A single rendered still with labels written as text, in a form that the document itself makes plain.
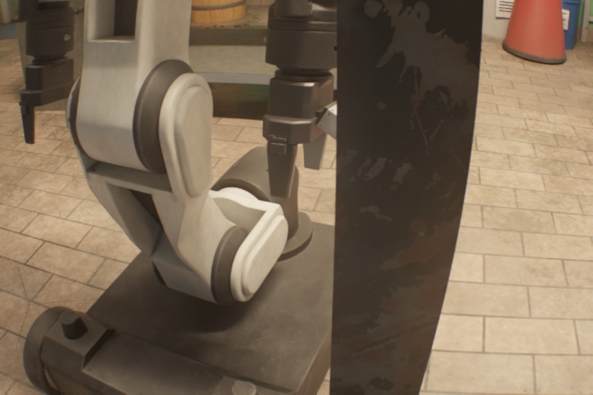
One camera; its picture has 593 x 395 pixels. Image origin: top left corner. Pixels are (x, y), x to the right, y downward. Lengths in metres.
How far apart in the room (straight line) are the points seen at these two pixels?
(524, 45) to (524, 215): 1.75
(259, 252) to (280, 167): 0.35
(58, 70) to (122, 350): 0.49
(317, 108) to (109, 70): 0.26
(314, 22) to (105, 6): 0.28
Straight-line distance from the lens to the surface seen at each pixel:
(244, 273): 0.88
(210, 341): 0.96
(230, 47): 2.33
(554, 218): 1.68
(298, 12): 0.55
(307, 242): 1.15
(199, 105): 0.65
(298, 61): 0.58
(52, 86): 0.85
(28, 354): 1.04
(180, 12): 0.69
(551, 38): 3.26
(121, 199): 0.78
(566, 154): 2.12
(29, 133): 0.85
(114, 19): 0.72
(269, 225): 0.96
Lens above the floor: 0.87
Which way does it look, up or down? 29 degrees down
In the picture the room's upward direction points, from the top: straight up
